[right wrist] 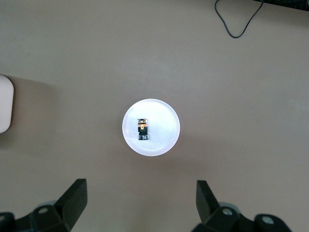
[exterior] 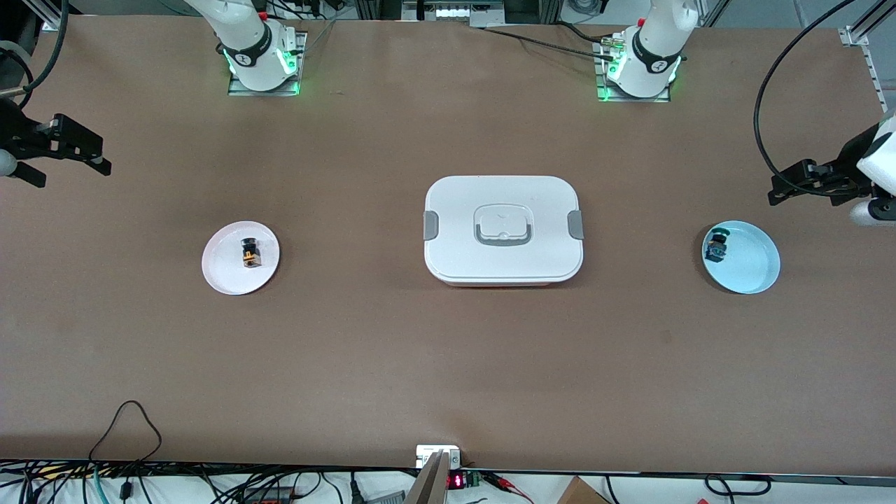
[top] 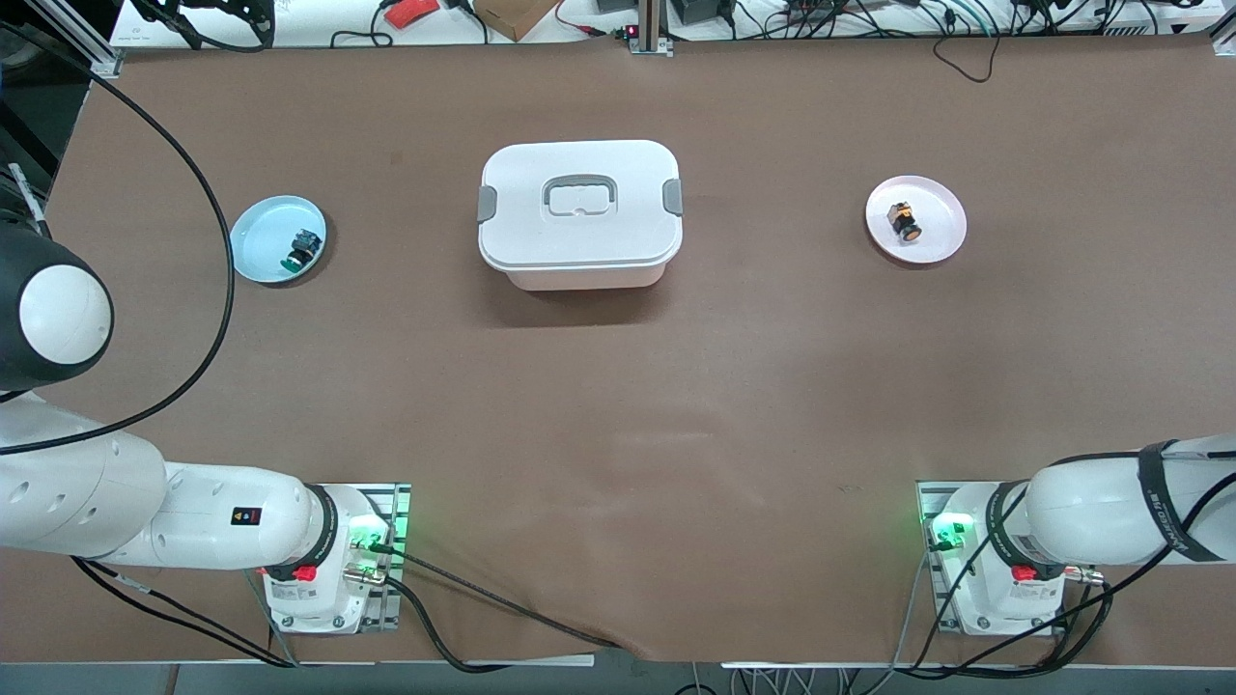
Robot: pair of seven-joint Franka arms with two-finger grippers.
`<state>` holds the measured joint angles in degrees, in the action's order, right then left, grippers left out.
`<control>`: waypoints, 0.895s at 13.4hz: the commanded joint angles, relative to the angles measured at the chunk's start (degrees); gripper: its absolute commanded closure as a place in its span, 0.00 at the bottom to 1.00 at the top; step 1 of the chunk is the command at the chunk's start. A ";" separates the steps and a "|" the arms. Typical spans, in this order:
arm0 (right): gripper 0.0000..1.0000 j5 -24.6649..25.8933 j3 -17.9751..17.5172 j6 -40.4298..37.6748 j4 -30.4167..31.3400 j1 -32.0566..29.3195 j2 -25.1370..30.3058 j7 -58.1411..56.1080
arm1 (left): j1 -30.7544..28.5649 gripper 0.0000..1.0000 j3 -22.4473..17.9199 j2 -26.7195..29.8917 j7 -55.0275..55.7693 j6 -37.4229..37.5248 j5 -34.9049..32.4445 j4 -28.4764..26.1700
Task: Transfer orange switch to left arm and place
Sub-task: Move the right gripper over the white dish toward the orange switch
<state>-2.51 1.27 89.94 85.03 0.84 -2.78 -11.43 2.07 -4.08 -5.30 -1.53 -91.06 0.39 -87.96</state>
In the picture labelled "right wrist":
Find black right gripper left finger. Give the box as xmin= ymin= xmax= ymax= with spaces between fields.
xmin=0 ymin=178 xmax=87 ymax=232

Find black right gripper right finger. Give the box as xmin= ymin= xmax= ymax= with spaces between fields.
xmin=190 ymin=180 xmax=293 ymax=232

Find orange black push-button switch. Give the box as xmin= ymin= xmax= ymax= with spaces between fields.
xmin=137 ymin=118 xmax=150 ymax=141

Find white lunch box grey latches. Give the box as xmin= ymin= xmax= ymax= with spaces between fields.
xmin=0 ymin=74 xmax=14 ymax=134

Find pink round plate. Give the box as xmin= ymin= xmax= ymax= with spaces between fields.
xmin=122 ymin=98 xmax=181 ymax=158

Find black table edge strip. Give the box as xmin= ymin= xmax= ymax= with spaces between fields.
xmin=259 ymin=0 xmax=309 ymax=12

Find thin black cable loop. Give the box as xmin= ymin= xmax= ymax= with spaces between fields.
xmin=214 ymin=0 xmax=265 ymax=39

